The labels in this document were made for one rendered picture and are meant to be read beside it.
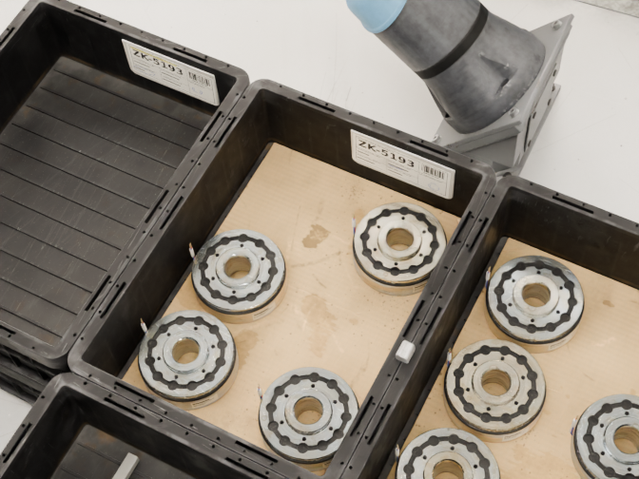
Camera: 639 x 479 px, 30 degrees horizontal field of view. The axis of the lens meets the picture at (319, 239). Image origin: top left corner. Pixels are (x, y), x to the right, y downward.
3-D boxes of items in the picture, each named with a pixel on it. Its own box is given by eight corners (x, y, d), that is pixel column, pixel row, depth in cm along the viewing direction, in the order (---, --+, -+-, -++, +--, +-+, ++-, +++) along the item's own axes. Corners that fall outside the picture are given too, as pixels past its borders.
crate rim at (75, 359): (258, 86, 136) (256, 73, 134) (500, 182, 128) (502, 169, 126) (65, 374, 120) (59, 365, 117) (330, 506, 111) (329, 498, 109)
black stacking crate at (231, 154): (266, 136, 145) (257, 78, 135) (492, 227, 137) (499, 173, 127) (88, 411, 128) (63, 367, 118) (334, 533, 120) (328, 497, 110)
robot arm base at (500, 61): (468, 72, 159) (416, 24, 155) (554, 21, 148) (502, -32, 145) (440, 151, 150) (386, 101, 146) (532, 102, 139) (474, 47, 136)
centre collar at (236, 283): (226, 243, 131) (225, 240, 131) (267, 257, 130) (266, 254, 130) (208, 280, 129) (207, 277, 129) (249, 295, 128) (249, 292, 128)
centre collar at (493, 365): (486, 354, 123) (486, 351, 123) (528, 376, 122) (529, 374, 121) (462, 391, 121) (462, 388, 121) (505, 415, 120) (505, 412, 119)
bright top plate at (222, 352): (176, 296, 129) (175, 294, 128) (253, 339, 126) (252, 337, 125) (120, 370, 125) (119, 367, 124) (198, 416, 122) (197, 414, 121)
